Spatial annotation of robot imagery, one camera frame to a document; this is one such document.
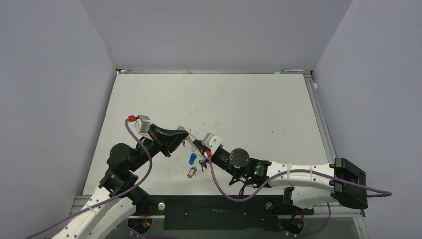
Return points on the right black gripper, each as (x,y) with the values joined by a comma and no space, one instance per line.
(202,148)

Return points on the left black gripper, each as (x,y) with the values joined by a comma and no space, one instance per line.
(166,139)

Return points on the blue key tag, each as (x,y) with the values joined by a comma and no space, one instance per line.
(192,159)

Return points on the grey key tag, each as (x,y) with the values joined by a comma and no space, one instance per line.
(191,173)

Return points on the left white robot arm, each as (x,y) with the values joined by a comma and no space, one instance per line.
(118,193)

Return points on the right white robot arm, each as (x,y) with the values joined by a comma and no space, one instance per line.
(305,185)

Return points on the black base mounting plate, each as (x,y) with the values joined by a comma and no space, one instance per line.
(270,213)

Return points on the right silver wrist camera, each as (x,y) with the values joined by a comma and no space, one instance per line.
(211,142)

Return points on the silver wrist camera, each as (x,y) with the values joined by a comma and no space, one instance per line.
(142,124)
(211,142)

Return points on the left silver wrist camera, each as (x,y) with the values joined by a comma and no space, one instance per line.
(142,124)

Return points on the aluminium frame rail back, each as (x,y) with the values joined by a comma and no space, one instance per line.
(202,71)

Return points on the aluminium frame rail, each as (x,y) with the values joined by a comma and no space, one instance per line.
(321,122)
(202,71)

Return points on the aluminium frame rail right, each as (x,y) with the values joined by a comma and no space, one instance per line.
(321,122)

